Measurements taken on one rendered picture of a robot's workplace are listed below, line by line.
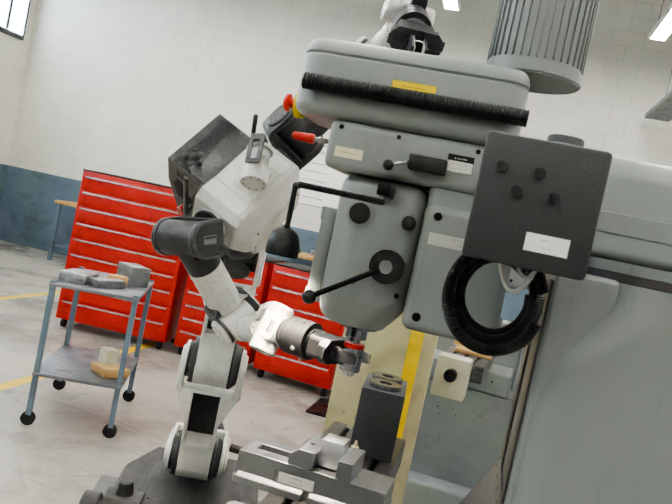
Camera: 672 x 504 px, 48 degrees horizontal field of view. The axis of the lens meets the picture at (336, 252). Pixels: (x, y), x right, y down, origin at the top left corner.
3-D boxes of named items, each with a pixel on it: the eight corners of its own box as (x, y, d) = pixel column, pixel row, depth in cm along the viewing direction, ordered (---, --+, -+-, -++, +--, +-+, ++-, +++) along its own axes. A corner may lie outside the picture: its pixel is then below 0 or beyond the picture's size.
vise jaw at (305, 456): (287, 463, 166) (290, 446, 166) (303, 449, 178) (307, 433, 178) (312, 471, 164) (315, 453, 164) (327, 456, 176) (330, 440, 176)
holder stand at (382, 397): (347, 452, 205) (362, 382, 204) (355, 431, 227) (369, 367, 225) (390, 463, 203) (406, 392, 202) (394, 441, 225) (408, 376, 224)
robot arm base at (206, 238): (158, 267, 191) (144, 227, 186) (190, 244, 200) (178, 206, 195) (202, 273, 183) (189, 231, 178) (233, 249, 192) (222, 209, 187)
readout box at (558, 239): (460, 255, 122) (488, 128, 121) (462, 254, 131) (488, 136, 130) (585, 282, 118) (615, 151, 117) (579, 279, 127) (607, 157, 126)
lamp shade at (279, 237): (264, 250, 166) (270, 223, 165) (296, 257, 166) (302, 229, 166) (265, 253, 158) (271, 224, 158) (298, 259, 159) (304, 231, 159)
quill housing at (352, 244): (307, 319, 156) (339, 169, 154) (329, 311, 176) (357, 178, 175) (396, 341, 152) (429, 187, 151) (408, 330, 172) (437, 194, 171)
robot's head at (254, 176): (238, 192, 188) (241, 173, 180) (246, 159, 193) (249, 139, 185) (264, 197, 188) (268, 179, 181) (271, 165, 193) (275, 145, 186)
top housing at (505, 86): (286, 108, 154) (302, 31, 153) (316, 127, 180) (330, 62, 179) (515, 150, 144) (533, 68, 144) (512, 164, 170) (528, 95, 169)
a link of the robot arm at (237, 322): (254, 351, 186) (235, 350, 204) (285, 325, 190) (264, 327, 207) (229, 317, 184) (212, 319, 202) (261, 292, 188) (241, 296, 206)
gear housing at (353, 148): (321, 165, 153) (331, 117, 153) (344, 176, 177) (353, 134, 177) (484, 197, 147) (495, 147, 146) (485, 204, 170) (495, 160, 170)
